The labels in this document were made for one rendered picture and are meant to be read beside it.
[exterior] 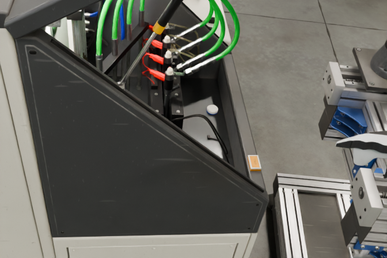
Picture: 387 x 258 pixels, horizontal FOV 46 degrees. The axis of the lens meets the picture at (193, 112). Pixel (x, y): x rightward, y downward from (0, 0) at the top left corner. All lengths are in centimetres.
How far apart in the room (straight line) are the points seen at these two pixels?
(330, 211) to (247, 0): 227
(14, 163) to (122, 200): 28
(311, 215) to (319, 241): 13
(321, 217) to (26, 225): 139
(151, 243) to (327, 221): 108
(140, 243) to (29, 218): 32
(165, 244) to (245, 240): 23
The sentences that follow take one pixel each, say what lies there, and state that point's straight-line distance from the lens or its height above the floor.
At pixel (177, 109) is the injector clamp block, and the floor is 98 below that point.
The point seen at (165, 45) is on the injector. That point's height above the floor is 109.
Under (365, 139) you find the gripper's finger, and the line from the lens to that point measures 76.
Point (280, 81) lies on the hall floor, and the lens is 323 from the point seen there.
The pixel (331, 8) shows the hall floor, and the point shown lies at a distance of 424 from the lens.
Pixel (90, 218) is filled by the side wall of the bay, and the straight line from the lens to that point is 127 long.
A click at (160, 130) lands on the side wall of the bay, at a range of 101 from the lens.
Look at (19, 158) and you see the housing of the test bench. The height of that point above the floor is 112.
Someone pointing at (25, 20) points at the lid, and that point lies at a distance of 83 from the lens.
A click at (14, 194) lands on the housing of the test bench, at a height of 99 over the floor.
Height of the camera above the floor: 194
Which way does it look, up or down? 43 degrees down
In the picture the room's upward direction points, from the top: 8 degrees clockwise
